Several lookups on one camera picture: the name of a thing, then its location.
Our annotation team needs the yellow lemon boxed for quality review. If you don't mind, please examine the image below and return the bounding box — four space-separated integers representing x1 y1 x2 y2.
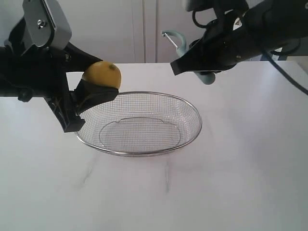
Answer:
82 61 121 89

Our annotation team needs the window with dark frame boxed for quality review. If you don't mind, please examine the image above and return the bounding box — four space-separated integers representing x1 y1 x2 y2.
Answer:
286 55 308 63

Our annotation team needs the metal wire mesh basket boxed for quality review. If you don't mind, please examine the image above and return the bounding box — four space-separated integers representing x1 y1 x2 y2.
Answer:
76 91 202 157

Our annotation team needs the teal vegetable peeler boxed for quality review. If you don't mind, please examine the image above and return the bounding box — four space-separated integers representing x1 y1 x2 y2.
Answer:
161 29 216 85

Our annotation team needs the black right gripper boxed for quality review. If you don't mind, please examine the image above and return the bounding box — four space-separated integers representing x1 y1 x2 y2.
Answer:
170 9 265 75

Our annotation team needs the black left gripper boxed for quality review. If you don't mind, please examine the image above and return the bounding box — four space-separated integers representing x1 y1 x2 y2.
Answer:
0 23 119 132

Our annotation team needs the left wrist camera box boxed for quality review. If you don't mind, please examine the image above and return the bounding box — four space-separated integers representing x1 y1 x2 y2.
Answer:
22 0 72 50

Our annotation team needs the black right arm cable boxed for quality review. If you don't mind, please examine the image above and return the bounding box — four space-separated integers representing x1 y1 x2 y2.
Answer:
192 7 308 95

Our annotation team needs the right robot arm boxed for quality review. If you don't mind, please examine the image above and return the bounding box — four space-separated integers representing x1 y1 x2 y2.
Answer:
170 0 308 75

